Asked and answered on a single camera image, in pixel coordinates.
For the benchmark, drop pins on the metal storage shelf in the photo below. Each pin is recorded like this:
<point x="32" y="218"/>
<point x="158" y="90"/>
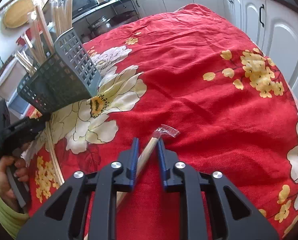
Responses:
<point x="119" y="11"/>

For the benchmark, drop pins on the round bamboo tray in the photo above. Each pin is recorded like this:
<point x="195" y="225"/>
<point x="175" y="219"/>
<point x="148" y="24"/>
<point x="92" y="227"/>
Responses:
<point x="17" y="14"/>

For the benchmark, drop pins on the white lower cabinets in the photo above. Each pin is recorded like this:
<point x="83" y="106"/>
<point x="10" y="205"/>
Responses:
<point x="271" y="25"/>

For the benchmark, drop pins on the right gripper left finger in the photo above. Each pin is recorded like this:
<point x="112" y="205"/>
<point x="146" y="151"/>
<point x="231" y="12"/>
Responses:
<point x="85" y="198"/>

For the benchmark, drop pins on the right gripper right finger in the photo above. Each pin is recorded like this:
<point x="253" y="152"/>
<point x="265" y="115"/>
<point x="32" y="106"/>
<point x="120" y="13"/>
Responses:
<point x="210" y="204"/>

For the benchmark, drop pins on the red floral tablecloth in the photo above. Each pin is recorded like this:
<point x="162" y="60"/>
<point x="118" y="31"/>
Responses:
<point x="194" y="71"/>

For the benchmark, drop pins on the wooden chopsticks pair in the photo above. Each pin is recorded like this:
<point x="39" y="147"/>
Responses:
<point x="24" y="62"/>
<point x="61" y="15"/>
<point x="39" y="52"/>
<point x="154" y="135"/>
<point x="45" y="30"/>

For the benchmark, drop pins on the green sleeve forearm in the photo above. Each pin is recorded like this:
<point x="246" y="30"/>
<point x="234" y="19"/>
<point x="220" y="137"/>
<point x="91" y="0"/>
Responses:
<point x="11" y="220"/>

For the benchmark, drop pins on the person's left hand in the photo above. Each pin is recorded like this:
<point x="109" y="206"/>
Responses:
<point x="12" y="168"/>

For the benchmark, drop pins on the dark green utensil basket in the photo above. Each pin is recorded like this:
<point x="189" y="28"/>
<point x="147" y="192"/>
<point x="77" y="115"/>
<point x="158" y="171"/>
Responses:
<point x="67" y="76"/>

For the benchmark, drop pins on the left plastic drawer tower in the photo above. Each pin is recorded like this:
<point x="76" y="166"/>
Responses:
<point x="9" y="81"/>

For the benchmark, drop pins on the stainless steel pot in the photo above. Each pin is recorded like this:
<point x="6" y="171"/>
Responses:
<point x="100" y="26"/>

